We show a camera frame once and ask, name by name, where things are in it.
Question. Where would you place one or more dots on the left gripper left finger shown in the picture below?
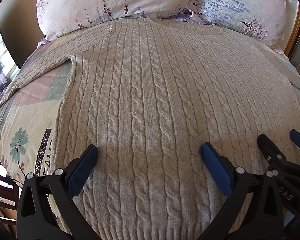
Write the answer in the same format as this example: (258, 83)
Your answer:
(35, 219)

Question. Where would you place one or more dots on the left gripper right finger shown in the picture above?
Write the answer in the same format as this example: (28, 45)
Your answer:
(264, 217)

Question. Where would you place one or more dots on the dark wooden chair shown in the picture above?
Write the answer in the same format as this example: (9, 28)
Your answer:
(9, 199)

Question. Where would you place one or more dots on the pastel patchwork floral quilt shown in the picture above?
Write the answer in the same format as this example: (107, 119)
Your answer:
(27, 119)

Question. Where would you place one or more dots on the wooden bed headboard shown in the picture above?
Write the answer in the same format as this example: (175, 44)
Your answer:
(292, 27)

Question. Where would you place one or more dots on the white lavender right pillow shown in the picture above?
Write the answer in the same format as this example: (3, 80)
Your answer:
(263, 20)

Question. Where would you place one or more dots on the pink floral left pillow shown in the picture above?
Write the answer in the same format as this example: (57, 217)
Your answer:
(60, 17)

